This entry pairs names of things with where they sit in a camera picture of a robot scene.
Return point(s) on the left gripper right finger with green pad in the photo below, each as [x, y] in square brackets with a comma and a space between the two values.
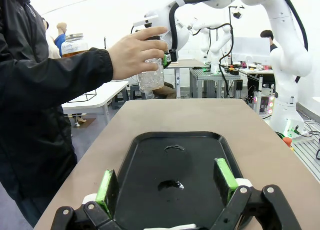
[225, 180]

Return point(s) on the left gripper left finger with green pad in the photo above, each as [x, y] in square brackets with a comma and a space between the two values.
[106, 190]

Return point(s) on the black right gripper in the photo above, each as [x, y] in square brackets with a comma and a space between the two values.
[153, 38]

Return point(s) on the small clear cup with ice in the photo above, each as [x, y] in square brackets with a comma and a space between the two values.
[150, 79]

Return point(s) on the glass jar with amber drink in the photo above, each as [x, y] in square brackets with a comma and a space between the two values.
[72, 48]

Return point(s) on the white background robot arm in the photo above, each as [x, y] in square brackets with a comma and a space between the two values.
[220, 39]

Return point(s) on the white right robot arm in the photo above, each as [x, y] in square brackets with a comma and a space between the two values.
[287, 52]

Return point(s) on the person's right forearm black sleeve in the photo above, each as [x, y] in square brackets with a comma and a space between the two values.
[82, 72]

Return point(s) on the person's right hand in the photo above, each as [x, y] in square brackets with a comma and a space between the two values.
[127, 57]

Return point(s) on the wooden top standing desk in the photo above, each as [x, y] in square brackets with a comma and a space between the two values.
[185, 62]

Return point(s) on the grey stool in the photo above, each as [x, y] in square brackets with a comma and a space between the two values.
[135, 91]

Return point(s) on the black plastic serving tray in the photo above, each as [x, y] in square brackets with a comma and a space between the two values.
[155, 165]

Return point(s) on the orange red object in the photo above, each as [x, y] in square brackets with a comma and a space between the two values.
[288, 141]

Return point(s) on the white monitor back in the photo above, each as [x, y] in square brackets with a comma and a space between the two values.
[252, 48]

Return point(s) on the computer tower with lit fans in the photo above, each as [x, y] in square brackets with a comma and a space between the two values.
[265, 102]

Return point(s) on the cluttered white desk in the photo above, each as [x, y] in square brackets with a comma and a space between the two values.
[255, 73]

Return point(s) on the black-haired person behind monitor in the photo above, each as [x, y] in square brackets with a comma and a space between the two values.
[267, 35]

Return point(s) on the person in black jacket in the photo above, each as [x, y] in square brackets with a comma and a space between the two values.
[25, 119]

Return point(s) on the blond figure in blue shirt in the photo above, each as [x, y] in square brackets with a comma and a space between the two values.
[61, 35]

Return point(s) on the aluminium frame table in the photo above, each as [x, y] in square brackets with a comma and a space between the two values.
[210, 81]

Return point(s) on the camera on black stand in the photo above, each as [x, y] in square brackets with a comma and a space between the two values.
[237, 14]

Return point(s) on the aluminium slotted base plate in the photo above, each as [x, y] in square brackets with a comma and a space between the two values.
[307, 154]

